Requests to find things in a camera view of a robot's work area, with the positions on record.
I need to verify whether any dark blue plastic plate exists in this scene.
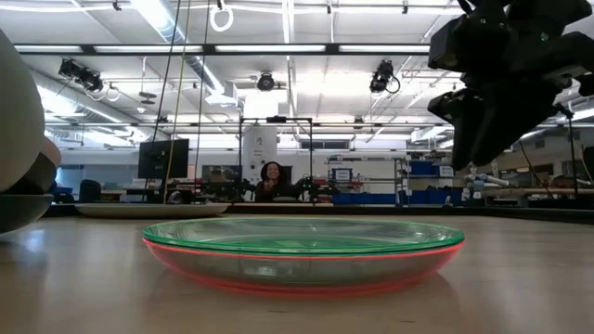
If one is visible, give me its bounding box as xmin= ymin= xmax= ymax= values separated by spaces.
xmin=0 ymin=193 xmax=55 ymax=235

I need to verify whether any red transparent plastic plate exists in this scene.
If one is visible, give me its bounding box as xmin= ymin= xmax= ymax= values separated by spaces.
xmin=142 ymin=237 xmax=465 ymax=298

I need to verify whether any white cylindrical machine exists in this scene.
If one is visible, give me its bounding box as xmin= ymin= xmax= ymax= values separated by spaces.
xmin=241 ymin=123 xmax=279 ymax=186

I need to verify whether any large grey plastic plate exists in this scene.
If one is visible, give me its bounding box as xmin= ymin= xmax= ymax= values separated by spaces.
xmin=73 ymin=201 xmax=233 ymax=220

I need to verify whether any black overhead light bar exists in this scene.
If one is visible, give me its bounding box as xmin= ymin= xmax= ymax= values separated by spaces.
xmin=13 ymin=43 xmax=433 ymax=57

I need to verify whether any blue storage bin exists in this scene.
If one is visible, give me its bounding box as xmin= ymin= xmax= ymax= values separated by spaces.
xmin=409 ymin=160 xmax=435 ymax=176
xmin=407 ymin=188 xmax=460 ymax=205
xmin=331 ymin=192 xmax=396 ymax=205

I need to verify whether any teal transparent plastic plate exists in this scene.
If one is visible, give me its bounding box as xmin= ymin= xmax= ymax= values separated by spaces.
xmin=144 ymin=236 xmax=464 ymax=257

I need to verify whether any metal shelf rack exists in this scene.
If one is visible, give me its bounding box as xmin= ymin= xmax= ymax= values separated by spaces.
xmin=394 ymin=156 xmax=460 ymax=206

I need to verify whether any small pink plastic plate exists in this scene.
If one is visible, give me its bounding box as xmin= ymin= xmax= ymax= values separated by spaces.
xmin=0 ymin=27 xmax=47 ymax=191

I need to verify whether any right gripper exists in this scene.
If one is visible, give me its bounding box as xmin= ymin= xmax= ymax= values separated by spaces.
xmin=426 ymin=0 xmax=594 ymax=172

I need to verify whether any black ceiling camera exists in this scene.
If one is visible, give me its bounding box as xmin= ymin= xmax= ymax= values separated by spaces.
xmin=58 ymin=58 xmax=105 ymax=93
xmin=256 ymin=71 xmax=277 ymax=93
xmin=368 ymin=58 xmax=402 ymax=95

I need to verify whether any white hanging ring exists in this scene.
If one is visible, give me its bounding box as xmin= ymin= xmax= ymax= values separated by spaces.
xmin=209 ymin=1 xmax=235 ymax=33

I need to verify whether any large peach plastic plate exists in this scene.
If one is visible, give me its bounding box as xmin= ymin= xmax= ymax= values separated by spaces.
xmin=8 ymin=137 xmax=62 ymax=195

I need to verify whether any black hanging cable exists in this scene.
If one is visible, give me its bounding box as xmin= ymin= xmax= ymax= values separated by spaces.
xmin=143 ymin=0 xmax=182 ymax=203
xmin=193 ymin=0 xmax=210 ymax=186

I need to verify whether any black computer monitor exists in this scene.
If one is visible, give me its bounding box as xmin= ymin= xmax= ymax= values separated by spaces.
xmin=136 ymin=138 xmax=191 ymax=181

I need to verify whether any person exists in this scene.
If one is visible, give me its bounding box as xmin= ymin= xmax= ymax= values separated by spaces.
xmin=253 ymin=160 xmax=299 ymax=203

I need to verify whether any black aluminium table frame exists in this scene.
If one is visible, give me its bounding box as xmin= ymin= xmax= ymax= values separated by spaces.
xmin=44 ymin=202 xmax=594 ymax=225

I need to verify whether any black light stand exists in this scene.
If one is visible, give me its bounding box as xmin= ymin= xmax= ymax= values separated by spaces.
xmin=554 ymin=101 xmax=584 ymax=199

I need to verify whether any black office chair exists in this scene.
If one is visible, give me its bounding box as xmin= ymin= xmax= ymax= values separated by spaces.
xmin=78 ymin=179 xmax=103 ymax=204

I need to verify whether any black robot station frame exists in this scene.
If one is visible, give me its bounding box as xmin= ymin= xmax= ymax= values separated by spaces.
xmin=238 ymin=115 xmax=315 ymax=205

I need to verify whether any green transparent plastic plate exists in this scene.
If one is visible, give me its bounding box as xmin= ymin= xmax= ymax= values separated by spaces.
xmin=142 ymin=216 xmax=466 ymax=256

